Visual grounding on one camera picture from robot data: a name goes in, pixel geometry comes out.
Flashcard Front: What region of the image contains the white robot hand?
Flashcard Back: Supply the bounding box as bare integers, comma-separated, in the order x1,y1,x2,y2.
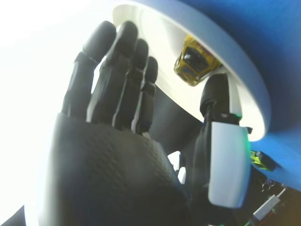
35,20,252,226

